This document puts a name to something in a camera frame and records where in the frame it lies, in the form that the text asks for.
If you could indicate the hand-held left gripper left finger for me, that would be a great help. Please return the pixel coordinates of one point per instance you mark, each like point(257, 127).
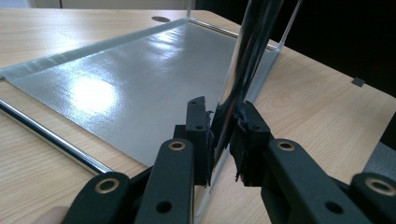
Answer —
point(199, 140)

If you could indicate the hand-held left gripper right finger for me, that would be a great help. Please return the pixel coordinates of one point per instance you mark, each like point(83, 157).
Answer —
point(252, 146)

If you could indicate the metal rack with grey shelves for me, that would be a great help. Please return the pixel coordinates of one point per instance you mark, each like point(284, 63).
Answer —
point(124, 77)

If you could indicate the grey tape piece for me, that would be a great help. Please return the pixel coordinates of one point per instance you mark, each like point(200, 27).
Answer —
point(358, 82)

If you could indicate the round dark table grommet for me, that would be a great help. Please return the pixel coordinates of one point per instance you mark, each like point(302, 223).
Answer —
point(161, 19)

